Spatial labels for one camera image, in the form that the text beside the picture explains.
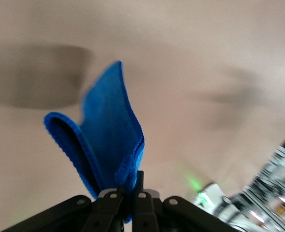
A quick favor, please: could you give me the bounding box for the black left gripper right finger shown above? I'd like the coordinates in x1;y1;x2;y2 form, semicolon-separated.
131;170;240;232

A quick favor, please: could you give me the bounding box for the blurred metal equipment rack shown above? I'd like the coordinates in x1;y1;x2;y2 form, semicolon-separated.
214;130;285;232

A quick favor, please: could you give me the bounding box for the blue microfibre towel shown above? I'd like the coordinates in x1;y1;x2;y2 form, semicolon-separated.
43;60;145;223

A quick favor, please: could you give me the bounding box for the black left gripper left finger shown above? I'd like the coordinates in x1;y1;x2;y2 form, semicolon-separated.
2;185;126;232

